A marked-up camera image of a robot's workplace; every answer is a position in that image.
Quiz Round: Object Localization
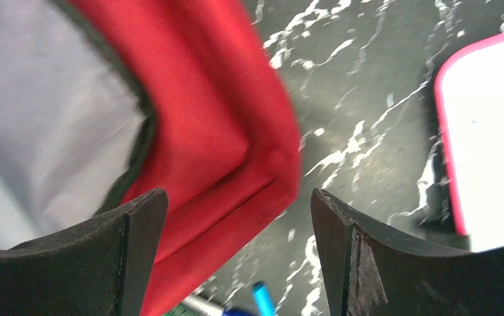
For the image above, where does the pink-framed whiteboard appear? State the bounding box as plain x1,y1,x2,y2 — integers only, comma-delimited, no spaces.
434,33,504,252

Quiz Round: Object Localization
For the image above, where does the red backpack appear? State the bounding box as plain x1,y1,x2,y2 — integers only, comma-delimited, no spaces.
0,1,300,315

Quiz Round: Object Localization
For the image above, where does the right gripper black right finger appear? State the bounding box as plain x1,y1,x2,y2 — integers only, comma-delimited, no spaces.
310,189,504,315

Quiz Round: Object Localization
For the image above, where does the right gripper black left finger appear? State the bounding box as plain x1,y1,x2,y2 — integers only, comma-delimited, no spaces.
0,189,168,315

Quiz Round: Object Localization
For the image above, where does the blue-capped white marker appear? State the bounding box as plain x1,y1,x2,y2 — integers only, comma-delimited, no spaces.
182,295,252,316

